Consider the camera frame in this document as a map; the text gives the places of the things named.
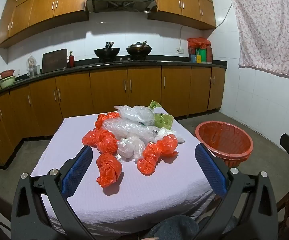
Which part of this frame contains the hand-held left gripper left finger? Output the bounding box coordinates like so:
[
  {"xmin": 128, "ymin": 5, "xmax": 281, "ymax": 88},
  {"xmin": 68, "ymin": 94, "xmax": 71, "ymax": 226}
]
[{"xmin": 11, "ymin": 145, "xmax": 95, "ymax": 240}]

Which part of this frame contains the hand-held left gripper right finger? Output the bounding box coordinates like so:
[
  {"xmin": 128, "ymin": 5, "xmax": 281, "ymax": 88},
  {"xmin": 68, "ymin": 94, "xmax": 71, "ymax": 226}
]
[{"xmin": 195, "ymin": 143, "xmax": 279, "ymax": 240}]

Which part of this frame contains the red plastic basket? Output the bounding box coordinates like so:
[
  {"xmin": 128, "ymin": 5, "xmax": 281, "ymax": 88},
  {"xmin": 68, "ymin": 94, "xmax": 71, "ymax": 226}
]
[{"xmin": 195, "ymin": 121, "xmax": 254, "ymax": 168}]

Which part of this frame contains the red plastic bag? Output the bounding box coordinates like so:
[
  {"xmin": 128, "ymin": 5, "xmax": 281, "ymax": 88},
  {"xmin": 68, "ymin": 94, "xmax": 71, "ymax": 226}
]
[
  {"xmin": 96, "ymin": 153, "xmax": 123, "ymax": 189},
  {"xmin": 95, "ymin": 112, "xmax": 120, "ymax": 130},
  {"xmin": 82, "ymin": 128, "xmax": 119, "ymax": 155},
  {"xmin": 136, "ymin": 134, "xmax": 179, "ymax": 176}
]

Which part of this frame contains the white plastic bag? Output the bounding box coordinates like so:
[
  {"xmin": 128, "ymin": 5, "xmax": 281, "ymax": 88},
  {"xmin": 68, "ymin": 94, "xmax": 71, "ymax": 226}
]
[{"xmin": 157, "ymin": 127, "xmax": 186, "ymax": 144}]

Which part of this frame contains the clear plastic bag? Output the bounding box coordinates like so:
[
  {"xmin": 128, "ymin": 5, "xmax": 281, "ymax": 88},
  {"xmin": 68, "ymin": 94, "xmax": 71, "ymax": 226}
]
[
  {"xmin": 116, "ymin": 136, "xmax": 146, "ymax": 165},
  {"xmin": 114, "ymin": 104, "xmax": 155, "ymax": 126}
]

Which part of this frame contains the bubble wrap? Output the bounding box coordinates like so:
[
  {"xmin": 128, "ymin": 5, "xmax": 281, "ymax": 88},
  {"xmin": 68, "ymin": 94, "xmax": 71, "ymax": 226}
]
[{"xmin": 102, "ymin": 119, "xmax": 161, "ymax": 142}]

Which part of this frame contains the yellow-green plastic bag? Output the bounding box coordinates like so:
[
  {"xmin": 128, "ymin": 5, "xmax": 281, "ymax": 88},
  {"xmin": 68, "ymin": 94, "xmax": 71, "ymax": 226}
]
[{"xmin": 148, "ymin": 100, "xmax": 174, "ymax": 129}]

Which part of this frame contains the person's right leg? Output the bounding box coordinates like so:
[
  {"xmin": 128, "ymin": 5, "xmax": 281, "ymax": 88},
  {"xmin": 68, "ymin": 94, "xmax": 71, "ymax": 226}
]
[{"xmin": 199, "ymin": 215, "xmax": 238, "ymax": 240}]

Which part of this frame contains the person's leg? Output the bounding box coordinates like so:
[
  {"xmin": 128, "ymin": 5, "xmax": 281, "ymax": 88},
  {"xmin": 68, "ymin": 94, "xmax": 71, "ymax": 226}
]
[
  {"xmin": 144, "ymin": 214, "xmax": 200, "ymax": 240},
  {"xmin": 199, "ymin": 215, "xmax": 238, "ymax": 240}
]

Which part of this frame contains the person's left leg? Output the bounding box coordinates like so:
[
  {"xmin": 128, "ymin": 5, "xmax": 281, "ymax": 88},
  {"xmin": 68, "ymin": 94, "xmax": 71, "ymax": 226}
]
[{"xmin": 144, "ymin": 214, "xmax": 200, "ymax": 240}]

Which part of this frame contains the lavender tablecloth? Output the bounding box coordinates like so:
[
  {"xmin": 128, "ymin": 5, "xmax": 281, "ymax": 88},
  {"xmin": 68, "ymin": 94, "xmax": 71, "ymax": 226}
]
[{"xmin": 31, "ymin": 106, "xmax": 216, "ymax": 233}]

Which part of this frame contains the row of wooden base cabinets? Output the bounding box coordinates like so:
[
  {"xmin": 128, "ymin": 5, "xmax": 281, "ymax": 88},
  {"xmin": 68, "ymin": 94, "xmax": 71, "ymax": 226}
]
[{"xmin": 0, "ymin": 65, "xmax": 226, "ymax": 167}]

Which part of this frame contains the black countertop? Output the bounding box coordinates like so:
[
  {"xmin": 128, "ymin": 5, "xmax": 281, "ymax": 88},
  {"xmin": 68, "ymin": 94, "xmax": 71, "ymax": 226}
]
[{"xmin": 0, "ymin": 55, "xmax": 228, "ymax": 103}]

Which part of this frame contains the green basin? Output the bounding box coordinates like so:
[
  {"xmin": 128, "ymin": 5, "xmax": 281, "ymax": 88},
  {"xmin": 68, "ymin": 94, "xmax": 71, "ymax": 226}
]
[{"xmin": 0, "ymin": 76, "xmax": 17, "ymax": 89}]

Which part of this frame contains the glass jar with plastic bag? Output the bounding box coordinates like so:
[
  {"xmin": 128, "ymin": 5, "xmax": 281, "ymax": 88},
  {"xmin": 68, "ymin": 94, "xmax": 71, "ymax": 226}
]
[{"xmin": 26, "ymin": 55, "xmax": 41, "ymax": 78}]

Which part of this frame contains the dark cutting board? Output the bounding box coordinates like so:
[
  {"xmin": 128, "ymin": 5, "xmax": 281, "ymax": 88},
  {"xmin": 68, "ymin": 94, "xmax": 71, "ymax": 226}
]
[{"xmin": 42, "ymin": 48, "xmax": 68, "ymax": 74}]

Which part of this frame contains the pink floral curtain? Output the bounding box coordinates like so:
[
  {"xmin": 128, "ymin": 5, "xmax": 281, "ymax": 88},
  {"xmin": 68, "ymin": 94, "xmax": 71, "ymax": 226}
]
[{"xmin": 228, "ymin": 0, "xmax": 289, "ymax": 78}]

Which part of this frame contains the green bottle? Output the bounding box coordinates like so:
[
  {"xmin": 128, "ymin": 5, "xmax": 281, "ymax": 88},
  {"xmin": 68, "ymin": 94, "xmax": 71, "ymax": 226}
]
[{"xmin": 197, "ymin": 49, "xmax": 208, "ymax": 64}]

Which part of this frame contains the red basin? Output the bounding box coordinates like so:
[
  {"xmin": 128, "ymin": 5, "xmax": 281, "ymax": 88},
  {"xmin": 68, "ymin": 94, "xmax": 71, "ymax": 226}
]
[{"xmin": 0, "ymin": 69, "xmax": 15, "ymax": 79}]

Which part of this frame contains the gas stove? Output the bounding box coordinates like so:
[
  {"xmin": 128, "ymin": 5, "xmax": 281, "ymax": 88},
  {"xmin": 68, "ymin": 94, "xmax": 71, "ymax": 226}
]
[{"xmin": 94, "ymin": 56, "xmax": 160, "ymax": 64}]

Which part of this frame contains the red bag over containers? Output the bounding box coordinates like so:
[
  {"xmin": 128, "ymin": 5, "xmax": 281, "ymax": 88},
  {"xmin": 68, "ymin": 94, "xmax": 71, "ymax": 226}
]
[{"xmin": 187, "ymin": 37, "xmax": 211, "ymax": 50}]

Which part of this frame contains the black wok with lid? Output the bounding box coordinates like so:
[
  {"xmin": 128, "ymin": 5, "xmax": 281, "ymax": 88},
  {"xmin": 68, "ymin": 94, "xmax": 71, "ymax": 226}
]
[{"xmin": 126, "ymin": 40, "xmax": 153, "ymax": 60}]

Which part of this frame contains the wooden upper cabinet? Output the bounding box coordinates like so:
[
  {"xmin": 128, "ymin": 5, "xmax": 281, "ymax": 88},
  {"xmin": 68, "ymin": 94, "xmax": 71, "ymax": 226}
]
[
  {"xmin": 0, "ymin": 0, "xmax": 89, "ymax": 49},
  {"xmin": 148, "ymin": 0, "xmax": 216, "ymax": 29}
]

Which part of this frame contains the white cable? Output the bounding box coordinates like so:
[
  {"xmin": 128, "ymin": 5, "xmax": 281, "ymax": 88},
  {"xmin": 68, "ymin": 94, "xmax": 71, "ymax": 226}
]
[{"xmin": 178, "ymin": 3, "xmax": 233, "ymax": 52}]

